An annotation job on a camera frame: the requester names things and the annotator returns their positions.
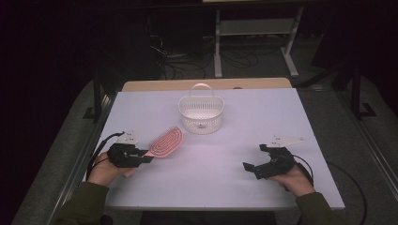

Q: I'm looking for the person's right hand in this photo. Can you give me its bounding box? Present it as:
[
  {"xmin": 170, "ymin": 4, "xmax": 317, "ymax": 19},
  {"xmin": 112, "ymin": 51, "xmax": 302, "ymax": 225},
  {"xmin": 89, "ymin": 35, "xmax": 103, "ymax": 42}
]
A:
[{"xmin": 268, "ymin": 162, "xmax": 315, "ymax": 198}]

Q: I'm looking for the long black cable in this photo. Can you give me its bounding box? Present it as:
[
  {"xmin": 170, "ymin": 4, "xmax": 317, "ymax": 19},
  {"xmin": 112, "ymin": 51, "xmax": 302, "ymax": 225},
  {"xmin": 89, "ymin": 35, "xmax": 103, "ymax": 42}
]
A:
[{"xmin": 326, "ymin": 161, "xmax": 369, "ymax": 225}]

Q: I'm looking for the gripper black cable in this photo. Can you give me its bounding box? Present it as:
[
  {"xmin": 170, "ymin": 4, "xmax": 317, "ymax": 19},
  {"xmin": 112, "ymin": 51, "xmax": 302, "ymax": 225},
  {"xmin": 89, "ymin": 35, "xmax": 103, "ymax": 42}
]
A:
[
  {"xmin": 291, "ymin": 154, "xmax": 315, "ymax": 188},
  {"xmin": 85, "ymin": 131, "xmax": 126, "ymax": 183}
]

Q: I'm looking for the pink hairbrush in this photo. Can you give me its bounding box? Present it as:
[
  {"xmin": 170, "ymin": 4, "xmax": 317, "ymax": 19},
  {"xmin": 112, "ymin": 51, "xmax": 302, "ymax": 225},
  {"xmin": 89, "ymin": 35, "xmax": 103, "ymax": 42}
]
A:
[{"xmin": 122, "ymin": 125, "xmax": 185, "ymax": 179}]

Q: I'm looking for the white metal stand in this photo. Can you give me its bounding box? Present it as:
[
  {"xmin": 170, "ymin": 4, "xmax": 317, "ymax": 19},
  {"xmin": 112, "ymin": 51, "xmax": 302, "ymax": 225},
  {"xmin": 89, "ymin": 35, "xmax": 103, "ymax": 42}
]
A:
[{"xmin": 213, "ymin": 5, "xmax": 305, "ymax": 79}]

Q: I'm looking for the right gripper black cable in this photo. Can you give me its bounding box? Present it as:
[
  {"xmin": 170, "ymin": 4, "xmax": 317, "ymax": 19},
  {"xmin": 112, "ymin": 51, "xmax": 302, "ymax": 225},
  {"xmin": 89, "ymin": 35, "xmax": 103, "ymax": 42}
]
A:
[{"xmin": 291, "ymin": 154, "xmax": 315, "ymax": 188}]

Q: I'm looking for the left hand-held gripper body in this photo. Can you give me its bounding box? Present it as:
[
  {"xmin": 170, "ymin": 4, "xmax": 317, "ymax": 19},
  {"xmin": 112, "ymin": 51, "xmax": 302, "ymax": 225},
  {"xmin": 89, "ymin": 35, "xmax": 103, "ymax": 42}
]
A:
[{"xmin": 106, "ymin": 129, "xmax": 148, "ymax": 169}]

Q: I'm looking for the black metal stand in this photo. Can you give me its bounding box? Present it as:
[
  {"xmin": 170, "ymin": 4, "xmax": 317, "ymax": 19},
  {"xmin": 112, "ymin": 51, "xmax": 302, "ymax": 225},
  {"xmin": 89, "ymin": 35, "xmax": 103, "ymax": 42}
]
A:
[
  {"xmin": 82, "ymin": 70, "xmax": 109, "ymax": 122},
  {"xmin": 349, "ymin": 61, "xmax": 378, "ymax": 122}
]

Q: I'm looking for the white perforated plastic basket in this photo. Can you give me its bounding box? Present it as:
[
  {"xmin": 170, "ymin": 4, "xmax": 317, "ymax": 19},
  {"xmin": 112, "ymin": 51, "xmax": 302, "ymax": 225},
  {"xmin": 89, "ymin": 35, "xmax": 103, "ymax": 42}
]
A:
[{"xmin": 177, "ymin": 82, "xmax": 225, "ymax": 136}]

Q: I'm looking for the grey metal rail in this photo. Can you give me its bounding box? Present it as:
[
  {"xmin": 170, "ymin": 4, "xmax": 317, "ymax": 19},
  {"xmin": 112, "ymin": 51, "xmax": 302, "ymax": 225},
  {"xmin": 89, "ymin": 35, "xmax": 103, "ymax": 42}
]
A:
[
  {"xmin": 46, "ymin": 89, "xmax": 118, "ymax": 225},
  {"xmin": 339, "ymin": 92, "xmax": 398, "ymax": 193}
]

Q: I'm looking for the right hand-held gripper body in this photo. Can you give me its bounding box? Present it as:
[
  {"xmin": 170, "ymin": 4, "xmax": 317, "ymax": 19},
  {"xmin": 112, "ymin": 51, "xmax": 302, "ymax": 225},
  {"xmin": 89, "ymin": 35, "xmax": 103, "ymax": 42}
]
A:
[{"xmin": 253, "ymin": 134, "xmax": 305, "ymax": 181}]

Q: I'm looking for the person's left hand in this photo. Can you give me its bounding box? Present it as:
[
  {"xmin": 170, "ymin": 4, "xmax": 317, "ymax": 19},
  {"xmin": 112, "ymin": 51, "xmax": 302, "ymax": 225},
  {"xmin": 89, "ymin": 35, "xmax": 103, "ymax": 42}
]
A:
[{"xmin": 86, "ymin": 152, "xmax": 136, "ymax": 188}]

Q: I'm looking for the tangle of black cables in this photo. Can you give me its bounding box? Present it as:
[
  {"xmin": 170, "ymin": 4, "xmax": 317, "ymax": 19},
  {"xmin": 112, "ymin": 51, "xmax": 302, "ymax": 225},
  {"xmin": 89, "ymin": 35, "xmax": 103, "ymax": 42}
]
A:
[{"xmin": 145, "ymin": 17, "xmax": 261, "ymax": 81}]

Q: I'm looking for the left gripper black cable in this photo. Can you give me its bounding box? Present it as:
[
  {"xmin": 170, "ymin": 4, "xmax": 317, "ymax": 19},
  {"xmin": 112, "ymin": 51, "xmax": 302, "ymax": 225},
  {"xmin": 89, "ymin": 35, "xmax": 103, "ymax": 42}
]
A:
[{"xmin": 85, "ymin": 131, "xmax": 126, "ymax": 183}]

